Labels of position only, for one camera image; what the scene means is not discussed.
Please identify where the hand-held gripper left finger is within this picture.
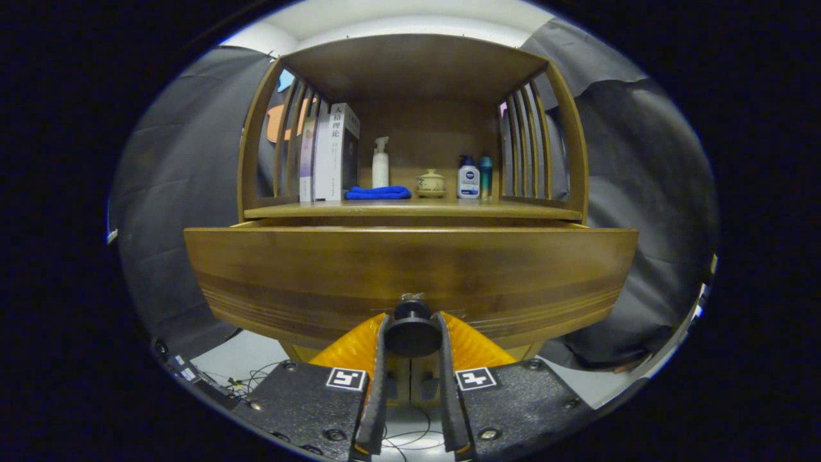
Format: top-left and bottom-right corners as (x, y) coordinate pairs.
(234, 312), (391, 462)

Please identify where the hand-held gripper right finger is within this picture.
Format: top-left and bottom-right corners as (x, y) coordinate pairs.
(433, 311), (597, 462)

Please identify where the black drawer knob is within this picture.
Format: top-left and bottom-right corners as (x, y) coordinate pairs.
(384, 293), (443, 359)

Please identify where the wooden countertop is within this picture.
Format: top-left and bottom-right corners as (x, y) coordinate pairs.
(244, 198), (583, 222)

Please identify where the wooden cabinet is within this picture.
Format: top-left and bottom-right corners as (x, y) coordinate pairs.
(237, 33), (589, 406)

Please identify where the blue folded cloth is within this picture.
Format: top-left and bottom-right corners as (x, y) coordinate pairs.
(345, 185), (412, 200)

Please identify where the lidded ceramic teacup with saucer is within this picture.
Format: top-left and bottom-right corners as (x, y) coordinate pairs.
(415, 169), (447, 198)

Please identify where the white lotion bottle blue cap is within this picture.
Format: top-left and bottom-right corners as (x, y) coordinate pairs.
(457, 155), (481, 200)

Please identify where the white pump bottle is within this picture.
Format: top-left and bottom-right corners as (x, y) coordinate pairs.
(372, 136), (391, 189)

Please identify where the purple and white book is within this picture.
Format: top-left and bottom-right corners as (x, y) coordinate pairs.
(299, 115), (318, 203)

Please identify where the white book with dark cover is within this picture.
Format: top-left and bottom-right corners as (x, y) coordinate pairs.
(313, 103), (360, 202)

